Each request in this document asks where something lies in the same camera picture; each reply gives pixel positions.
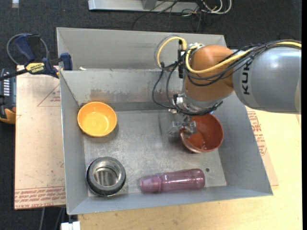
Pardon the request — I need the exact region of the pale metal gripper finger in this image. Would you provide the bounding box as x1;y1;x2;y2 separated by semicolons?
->
167;126;180;137
183;126;198;139

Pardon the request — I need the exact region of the red-brown bowl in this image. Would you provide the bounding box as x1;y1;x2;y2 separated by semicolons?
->
179;113;225;154

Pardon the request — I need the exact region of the grey metal bin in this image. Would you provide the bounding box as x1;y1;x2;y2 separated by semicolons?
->
56;27;274;216

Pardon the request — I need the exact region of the pink plastic bottle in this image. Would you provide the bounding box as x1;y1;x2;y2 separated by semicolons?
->
139;168;206;194

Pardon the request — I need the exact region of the yellow bowl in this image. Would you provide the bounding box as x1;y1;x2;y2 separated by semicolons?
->
77;101;118;138

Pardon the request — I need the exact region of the metal cup with black rim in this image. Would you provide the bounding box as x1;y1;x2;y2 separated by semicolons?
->
85;156;127;197

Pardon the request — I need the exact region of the brown cardboard board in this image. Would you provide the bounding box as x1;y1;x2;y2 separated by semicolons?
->
14;65;280;210

